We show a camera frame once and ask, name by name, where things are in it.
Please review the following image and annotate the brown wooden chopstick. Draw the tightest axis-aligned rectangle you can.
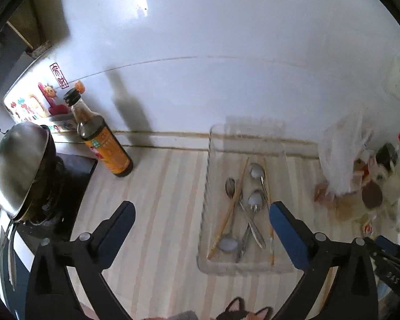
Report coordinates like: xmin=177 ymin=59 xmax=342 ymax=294
xmin=207 ymin=157 xmax=250 ymax=260
xmin=263 ymin=158 xmax=275 ymax=265

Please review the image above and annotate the white wall socket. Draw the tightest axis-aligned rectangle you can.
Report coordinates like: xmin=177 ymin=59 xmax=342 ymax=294
xmin=383 ymin=57 xmax=400 ymax=104

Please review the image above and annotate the cartoon sticker splash board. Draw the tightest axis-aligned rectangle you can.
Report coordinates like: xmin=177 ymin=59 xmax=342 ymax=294
xmin=3 ymin=80 xmax=87 ymax=134

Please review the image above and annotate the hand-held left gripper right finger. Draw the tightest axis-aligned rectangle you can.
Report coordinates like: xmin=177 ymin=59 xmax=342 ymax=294
xmin=269 ymin=201 xmax=379 ymax=320

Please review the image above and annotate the red seal wall sticker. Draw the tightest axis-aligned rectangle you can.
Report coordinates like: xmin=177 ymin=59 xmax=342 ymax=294
xmin=49 ymin=63 xmax=69 ymax=89

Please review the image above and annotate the striped cat print tablecloth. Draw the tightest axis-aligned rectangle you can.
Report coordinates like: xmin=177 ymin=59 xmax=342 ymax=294
xmin=67 ymin=147 xmax=400 ymax=320

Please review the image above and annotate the steel spoon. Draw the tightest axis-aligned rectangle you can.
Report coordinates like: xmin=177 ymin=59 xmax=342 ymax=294
xmin=235 ymin=190 xmax=267 ymax=263
xmin=225 ymin=177 xmax=266 ymax=250
xmin=249 ymin=163 xmax=270 ymax=212
xmin=218 ymin=200 xmax=241 ymax=253

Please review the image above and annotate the clear plastic tray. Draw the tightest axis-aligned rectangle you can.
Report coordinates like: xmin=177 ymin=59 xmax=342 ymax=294
xmin=197 ymin=123 xmax=299 ymax=275

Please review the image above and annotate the pink wrapped packet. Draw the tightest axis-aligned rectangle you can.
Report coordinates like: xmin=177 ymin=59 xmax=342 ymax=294
xmin=315 ymin=183 xmax=334 ymax=205

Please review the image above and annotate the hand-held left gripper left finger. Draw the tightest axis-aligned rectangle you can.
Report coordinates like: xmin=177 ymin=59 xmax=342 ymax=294
xmin=25 ymin=201 xmax=136 ymax=320

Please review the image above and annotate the steel wok lid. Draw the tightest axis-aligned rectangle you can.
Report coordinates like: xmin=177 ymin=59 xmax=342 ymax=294
xmin=0 ymin=122 xmax=55 ymax=221

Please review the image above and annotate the black gas stove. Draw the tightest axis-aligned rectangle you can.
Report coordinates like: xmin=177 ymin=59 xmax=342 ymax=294
xmin=7 ymin=153 xmax=99 ymax=250

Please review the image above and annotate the black range hood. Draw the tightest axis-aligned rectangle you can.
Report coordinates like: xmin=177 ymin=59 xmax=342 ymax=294
xmin=0 ymin=0 xmax=70 ymax=110

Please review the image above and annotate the steel wok with lid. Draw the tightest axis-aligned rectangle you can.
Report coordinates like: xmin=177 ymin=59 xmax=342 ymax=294
xmin=0 ymin=125 xmax=65 ymax=290

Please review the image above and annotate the brown lid jar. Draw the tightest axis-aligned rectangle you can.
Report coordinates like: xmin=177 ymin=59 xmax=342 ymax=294
xmin=337 ymin=182 xmax=384 ymax=222

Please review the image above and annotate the white plastic bag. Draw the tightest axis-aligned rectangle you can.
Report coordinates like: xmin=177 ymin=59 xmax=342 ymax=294
xmin=318 ymin=108 xmax=375 ymax=197

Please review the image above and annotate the dark soy sauce bottle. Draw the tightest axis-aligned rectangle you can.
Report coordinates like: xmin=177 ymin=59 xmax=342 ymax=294
xmin=63 ymin=87 xmax=134 ymax=178

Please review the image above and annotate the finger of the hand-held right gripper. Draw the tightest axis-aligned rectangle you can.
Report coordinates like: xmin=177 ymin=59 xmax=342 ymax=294
xmin=374 ymin=235 xmax=400 ymax=258

